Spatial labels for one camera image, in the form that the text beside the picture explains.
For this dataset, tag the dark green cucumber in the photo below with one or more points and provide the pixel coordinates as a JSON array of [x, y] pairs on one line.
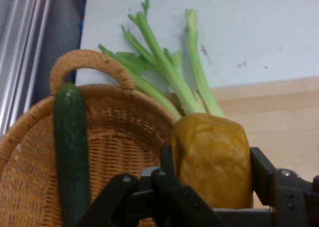
[[71, 149]]

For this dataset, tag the celery stalk bunch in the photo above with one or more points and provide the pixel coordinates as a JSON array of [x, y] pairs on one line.
[[172, 77]]

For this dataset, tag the woven wicker basket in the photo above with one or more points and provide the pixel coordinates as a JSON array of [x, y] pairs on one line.
[[119, 137]]

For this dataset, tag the bamboo cutting board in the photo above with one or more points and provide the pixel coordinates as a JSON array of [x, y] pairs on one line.
[[274, 117]]

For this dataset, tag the long aluminium frame rail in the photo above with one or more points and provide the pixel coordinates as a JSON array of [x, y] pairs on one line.
[[22, 50]]

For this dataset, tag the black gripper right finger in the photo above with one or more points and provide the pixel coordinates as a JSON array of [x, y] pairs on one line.
[[286, 194]]

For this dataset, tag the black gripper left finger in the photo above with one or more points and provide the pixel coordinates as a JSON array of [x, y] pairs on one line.
[[172, 194]]

